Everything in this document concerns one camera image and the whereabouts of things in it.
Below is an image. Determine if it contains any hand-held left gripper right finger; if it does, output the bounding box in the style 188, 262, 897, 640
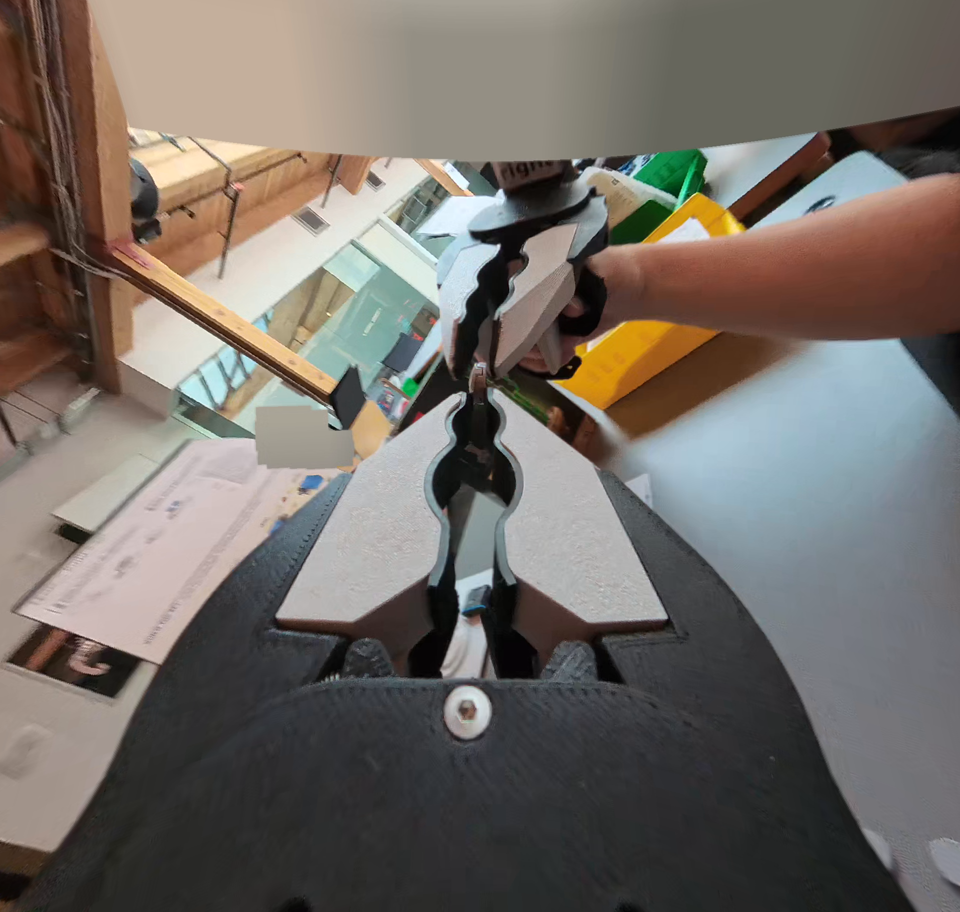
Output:
483, 392, 669, 679

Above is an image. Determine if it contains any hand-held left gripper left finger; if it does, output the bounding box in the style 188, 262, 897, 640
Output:
276, 393, 462, 679

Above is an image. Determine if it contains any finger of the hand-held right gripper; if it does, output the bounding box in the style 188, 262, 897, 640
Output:
489, 222, 585, 381
437, 239, 520, 381

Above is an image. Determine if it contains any person's right forearm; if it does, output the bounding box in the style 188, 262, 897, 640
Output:
645, 173, 960, 343

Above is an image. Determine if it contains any person's right hand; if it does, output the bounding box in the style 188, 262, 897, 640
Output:
573, 243, 655, 343

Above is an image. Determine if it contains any white printed card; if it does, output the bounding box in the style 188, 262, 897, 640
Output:
585, 166, 655, 214

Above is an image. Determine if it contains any yellow plastic bin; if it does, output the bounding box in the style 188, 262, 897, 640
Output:
555, 192, 747, 411

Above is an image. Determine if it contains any green plastic bin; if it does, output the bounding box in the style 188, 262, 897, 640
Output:
611, 149, 710, 246

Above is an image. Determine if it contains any white printed sheet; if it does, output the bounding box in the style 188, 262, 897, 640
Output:
13, 438, 354, 666

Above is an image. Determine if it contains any dark printed sheet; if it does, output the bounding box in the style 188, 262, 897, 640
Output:
6, 623, 145, 701

